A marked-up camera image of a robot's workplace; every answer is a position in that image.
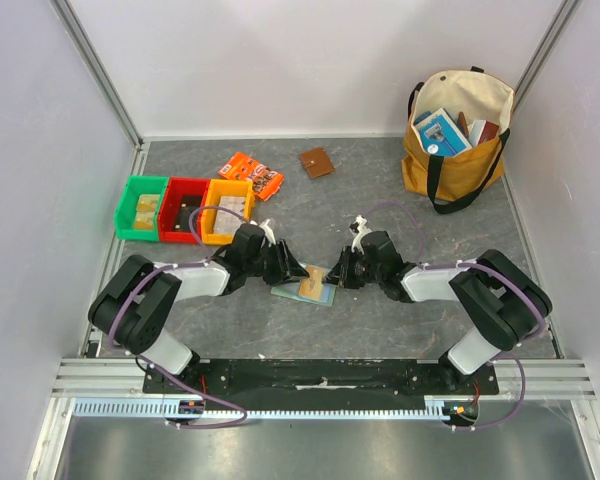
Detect brown leather wallet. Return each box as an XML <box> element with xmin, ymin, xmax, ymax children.
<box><xmin>299</xmin><ymin>147</ymin><xmax>335</xmax><ymax>179</ymax></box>

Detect red plastic bin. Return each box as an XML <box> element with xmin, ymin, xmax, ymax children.
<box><xmin>157</xmin><ymin>177</ymin><xmax>210</xmax><ymax>244</ymax></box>

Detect white boxes in yellow bin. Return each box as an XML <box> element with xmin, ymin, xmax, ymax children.
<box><xmin>213</xmin><ymin>196</ymin><xmax>246</xmax><ymax>235</ymax></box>

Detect yellow canvas tote bag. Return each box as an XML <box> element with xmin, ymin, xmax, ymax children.
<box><xmin>402</xmin><ymin>67</ymin><xmax>515</xmax><ymax>215</ymax></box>

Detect red white box in bag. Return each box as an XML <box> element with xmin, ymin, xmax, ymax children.
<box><xmin>468</xmin><ymin>119</ymin><xmax>499</xmax><ymax>147</ymax></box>

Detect blue razor box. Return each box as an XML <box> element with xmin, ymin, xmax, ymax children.
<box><xmin>414</xmin><ymin>108</ymin><xmax>472</xmax><ymax>157</ymax></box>

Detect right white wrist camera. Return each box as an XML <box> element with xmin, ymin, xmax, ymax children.
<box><xmin>349</xmin><ymin>215</ymin><xmax>373</xmax><ymax>253</ymax></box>

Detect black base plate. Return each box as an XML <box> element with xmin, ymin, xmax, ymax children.
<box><xmin>142</xmin><ymin>357</ymin><xmax>501</xmax><ymax>411</ymax></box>

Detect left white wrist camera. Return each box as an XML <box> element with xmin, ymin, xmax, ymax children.
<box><xmin>258</xmin><ymin>218</ymin><xmax>276</xmax><ymax>245</ymax></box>

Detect orange credit card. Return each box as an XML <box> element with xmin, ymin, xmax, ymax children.
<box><xmin>298</xmin><ymin>265</ymin><xmax>328</xmax><ymax>301</ymax></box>

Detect gold cards in green bin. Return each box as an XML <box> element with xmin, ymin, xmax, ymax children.
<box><xmin>133</xmin><ymin>194</ymin><xmax>160</xmax><ymax>231</ymax></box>

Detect black item in red bin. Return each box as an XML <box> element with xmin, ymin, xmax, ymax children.
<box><xmin>173</xmin><ymin>195</ymin><xmax>202</xmax><ymax>233</ymax></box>

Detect orange snack package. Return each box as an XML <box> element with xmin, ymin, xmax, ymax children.
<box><xmin>218</xmin><ymin>152</ymin><xmax>284</xmax><ymax>202</ymax></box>

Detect green plastic bin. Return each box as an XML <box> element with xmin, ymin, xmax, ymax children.
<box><xmin>114</xmin><ymin>176</ymin><xmax>168</xmax><ymax>242</ymax></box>

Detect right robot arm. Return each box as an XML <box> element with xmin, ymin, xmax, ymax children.
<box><xmin>323</xmin><ymin>231</ymin><xmax>553</xmax><ymax>394</ymax></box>

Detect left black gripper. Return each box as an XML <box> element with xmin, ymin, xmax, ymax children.
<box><xmin>245</xmin><ymin>238</ymin><xmax>309</xmax><ymax>287</ymax></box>

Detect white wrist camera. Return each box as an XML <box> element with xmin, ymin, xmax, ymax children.
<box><xmin>349</xmin><ymin>215</ymin><xmax>373</xmax><ymax>253</ymax></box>
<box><xmin>258</xmin><ymin>218</ymin><xmax>276</xmax><ymax>245</ymax></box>

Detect green card holder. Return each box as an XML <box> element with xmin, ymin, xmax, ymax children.
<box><xmin>271</xmin><ymin>264</ymin><xmax>336</xmax><ymax>307</ymax></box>

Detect aluminium cable duct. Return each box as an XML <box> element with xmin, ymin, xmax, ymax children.
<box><xmin>73</xmin><ymin>397</ymin><xmax>450</xmax><ymax>421</ymax></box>

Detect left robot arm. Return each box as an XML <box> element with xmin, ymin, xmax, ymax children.
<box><xmin>87</xmin><ymin>223</ymin><xmax>309</xmax><ymax>393</ymax></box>

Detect yellow plastic bin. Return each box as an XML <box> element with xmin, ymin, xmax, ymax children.
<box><xmin>200</xmin><ymin>179</ymin><xmax>255</xmax><ymax>246</ymax></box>

